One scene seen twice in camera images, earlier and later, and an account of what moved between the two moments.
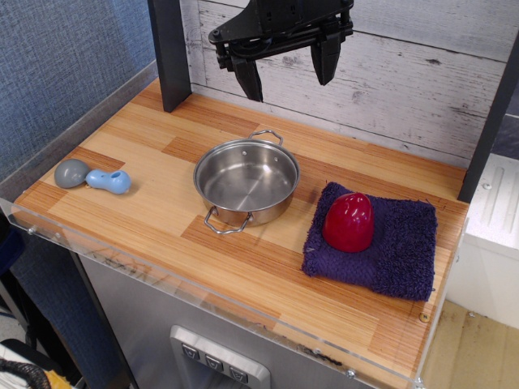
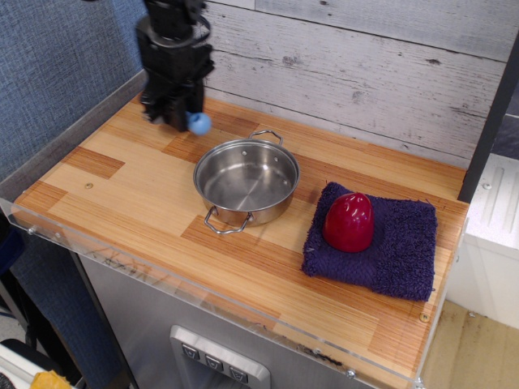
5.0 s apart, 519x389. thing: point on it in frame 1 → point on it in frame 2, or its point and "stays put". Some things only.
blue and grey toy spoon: [73, 173] → [199, 122]
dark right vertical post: [492, 130] stays put
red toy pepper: [349, 222] stays put
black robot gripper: [270, 25] → [176, 55]
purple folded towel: [401, 258] stays put
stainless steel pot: [247, 179] stays put
